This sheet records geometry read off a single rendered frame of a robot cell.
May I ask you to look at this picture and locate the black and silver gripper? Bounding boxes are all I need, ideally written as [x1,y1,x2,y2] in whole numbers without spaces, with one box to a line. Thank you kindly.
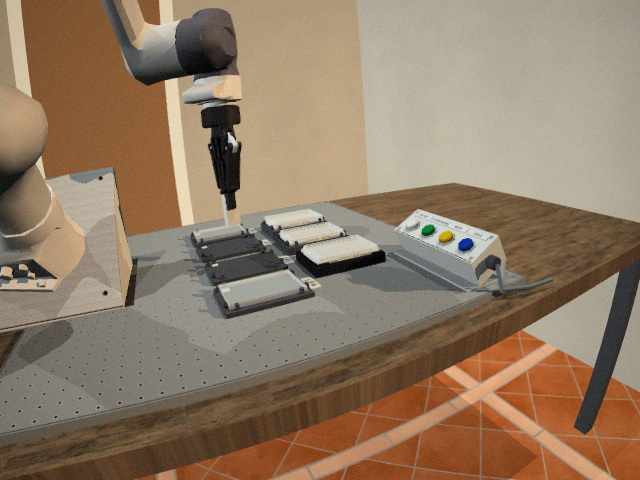
[201,105,242,227]

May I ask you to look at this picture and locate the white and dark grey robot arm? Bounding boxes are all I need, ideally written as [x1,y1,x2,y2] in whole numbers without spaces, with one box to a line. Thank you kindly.
[0,0,242,292]

